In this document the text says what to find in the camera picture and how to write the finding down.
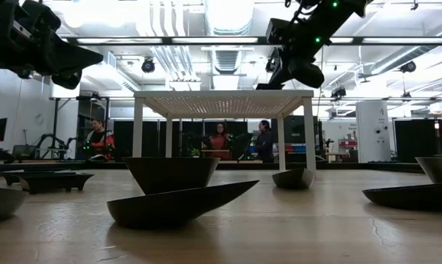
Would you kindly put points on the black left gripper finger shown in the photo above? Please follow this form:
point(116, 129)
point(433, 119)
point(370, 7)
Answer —
point(77, 56)

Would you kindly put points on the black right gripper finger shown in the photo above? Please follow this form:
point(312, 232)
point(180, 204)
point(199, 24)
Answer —
point(279, 77)

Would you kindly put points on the black teardrop plate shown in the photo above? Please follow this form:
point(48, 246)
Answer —
point(173, 207)
point(413, 197)
point(293, 179)
point(0, 203)

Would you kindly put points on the black square pot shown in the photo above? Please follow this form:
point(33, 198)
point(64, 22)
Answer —
point(171, 174)

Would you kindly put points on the black wavy square plate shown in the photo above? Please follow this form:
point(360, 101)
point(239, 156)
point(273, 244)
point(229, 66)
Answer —
point(438, 168)

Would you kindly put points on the black background robot arm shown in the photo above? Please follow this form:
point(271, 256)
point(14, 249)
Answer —
point(48, 141)

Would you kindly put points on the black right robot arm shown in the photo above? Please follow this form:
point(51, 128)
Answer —
point(330, 18)

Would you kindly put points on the black ceiling spotlight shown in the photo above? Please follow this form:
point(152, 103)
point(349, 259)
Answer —
point(272, 62)
point(148, 65)
point(407, 66)
point(338, 92)
point(24, 74)

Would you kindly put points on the white perforated metal shelf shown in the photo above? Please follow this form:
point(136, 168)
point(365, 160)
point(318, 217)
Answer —
point(224, 94)

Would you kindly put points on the person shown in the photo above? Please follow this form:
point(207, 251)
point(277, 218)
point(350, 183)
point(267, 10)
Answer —
point(99, 143)
point(220, 143)
point(264, 144)

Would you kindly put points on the white round pillar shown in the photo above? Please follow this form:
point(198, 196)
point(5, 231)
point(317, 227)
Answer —
point(367, 128)

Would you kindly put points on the small shelf with coloured bins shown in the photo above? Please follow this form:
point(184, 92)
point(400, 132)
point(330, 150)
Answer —
point(347, 144)

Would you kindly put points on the black LED light bar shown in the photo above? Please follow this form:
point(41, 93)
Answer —
point(166, 40)

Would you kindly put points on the small green potted plant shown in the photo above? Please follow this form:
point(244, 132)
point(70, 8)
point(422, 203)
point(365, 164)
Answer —
point(195, 151)

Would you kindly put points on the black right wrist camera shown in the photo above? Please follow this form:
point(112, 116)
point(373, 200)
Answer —
point(277, 31)

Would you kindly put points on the ceiling air duct with vent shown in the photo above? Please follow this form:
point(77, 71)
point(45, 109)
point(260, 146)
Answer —
point(226, 58)

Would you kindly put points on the black aluminium table frame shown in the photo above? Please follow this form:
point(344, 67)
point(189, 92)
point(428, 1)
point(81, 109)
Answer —
point(352, 166)

